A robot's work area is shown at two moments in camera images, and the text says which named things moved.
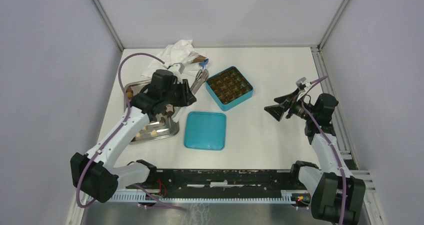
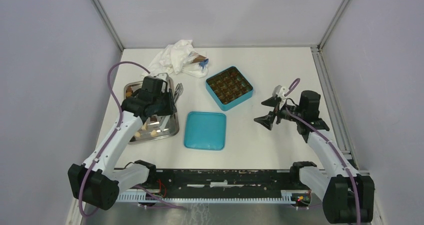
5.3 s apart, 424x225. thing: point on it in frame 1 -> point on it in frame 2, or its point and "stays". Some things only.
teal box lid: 205,130 stays
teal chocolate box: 228,87 stays
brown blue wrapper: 196,58 stays
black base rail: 220,183 stays
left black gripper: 187,97 -> 171,108
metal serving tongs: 200,77 -> 177,91
